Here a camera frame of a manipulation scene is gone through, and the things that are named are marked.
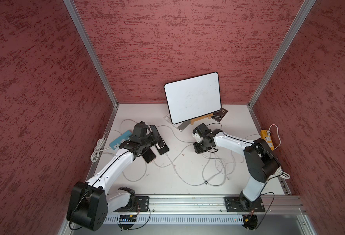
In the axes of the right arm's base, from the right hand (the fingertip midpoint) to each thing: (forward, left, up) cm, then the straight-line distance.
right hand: (197, 152), depth 91 cm
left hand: (+3, +24, +12) cm, 27 cm away
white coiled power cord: (-13, -47, -1) cm, 49 cm away
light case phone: (0, +22, +11) cm, 24 cm away
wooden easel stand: (+26, -6, +2) cm, 27 cm away
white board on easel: (+34, +1, +16) cm, 37 cm away
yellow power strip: (+12, -50, -2) cm, 51 cm away
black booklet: (+31, -21, -1) cm, 37 cm away
